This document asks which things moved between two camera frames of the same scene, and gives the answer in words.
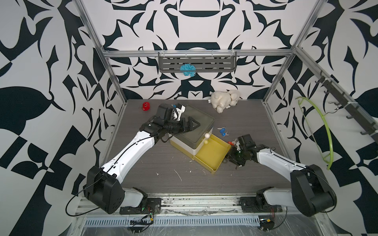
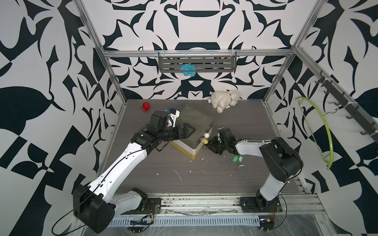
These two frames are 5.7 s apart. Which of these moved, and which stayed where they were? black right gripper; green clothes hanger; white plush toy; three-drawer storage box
Moved: black right gripper
Stayed: three-drawer storage box; white plush toy; green clothes hanger
